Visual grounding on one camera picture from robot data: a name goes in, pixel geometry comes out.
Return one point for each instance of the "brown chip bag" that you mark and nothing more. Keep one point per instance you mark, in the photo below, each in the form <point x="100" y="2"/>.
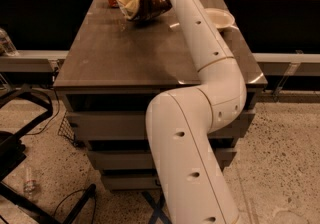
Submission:
<point x="143" y="10"/>

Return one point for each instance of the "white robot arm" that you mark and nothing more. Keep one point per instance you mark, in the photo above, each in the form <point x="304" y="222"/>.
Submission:
<point x="179" y="121"/>

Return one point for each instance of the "white bowl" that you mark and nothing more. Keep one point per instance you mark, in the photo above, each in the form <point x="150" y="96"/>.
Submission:
<point x="221" y="19"/>

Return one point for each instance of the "grey drawer cabinet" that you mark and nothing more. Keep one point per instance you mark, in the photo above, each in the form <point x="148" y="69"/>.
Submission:
<point x="116" y="65"/>

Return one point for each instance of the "top drawer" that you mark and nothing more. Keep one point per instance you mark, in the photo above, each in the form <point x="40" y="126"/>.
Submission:
<point x="106" y="125"/>

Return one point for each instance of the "middle drawer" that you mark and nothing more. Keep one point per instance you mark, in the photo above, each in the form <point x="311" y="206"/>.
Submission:
<point x="129" y="160"/>

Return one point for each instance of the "blue tape cross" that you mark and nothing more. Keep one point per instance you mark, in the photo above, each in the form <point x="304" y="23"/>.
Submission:
<point x="157" y="207"/>

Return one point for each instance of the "clear plastic bottle on floor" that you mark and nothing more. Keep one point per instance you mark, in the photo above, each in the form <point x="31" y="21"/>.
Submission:
<point x="30" y="183"/>

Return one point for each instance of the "wire basket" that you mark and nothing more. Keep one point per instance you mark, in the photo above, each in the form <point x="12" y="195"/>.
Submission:
<point x="65" y="131"/>

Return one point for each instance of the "black chair frame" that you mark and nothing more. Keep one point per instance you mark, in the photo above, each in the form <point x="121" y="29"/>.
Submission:
<point x="12" y="154"/>

